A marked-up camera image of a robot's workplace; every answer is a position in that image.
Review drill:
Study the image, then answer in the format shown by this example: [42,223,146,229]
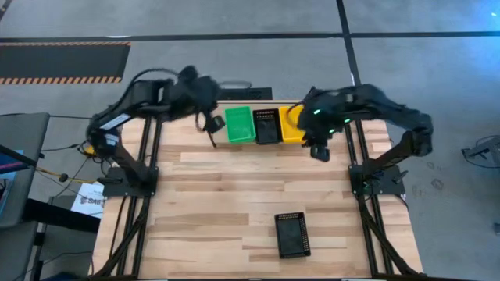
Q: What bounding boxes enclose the black slotted plastic basket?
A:
[273,212,313,260]
[252,108,284,145]

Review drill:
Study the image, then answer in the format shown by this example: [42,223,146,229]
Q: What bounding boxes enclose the black table leg beam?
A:
[23,197,102,235]

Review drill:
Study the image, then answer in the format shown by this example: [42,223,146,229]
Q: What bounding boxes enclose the dark grey side table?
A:
[0,112,52,281]

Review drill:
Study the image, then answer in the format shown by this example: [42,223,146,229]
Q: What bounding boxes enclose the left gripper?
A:
[203,114,227,149]

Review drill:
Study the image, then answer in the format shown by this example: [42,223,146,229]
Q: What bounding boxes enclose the yellow slotted plastic basket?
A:
[278,105,308,144]

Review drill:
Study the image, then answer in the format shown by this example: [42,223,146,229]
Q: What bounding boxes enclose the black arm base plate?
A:
[102,166,159,197]
[348,164,406,197]

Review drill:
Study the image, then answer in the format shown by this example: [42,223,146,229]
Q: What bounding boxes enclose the white printed paper sheet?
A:
[70,181,107,219]

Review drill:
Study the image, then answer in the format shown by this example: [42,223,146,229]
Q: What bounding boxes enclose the black mat orange stripes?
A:
[0,41,132,86]

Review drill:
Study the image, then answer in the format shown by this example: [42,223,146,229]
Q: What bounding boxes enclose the blue screen laptop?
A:
[0,150,25,187]

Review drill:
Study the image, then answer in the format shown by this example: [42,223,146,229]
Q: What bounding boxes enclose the black aluminium table frame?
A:
[91,112,427,280]

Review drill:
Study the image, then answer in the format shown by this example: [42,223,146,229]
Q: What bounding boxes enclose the yellow cable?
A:
[35,166,98,185]

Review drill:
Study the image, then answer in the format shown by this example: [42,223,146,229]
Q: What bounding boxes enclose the green slotted plastic basket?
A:
[223,105,257,144]

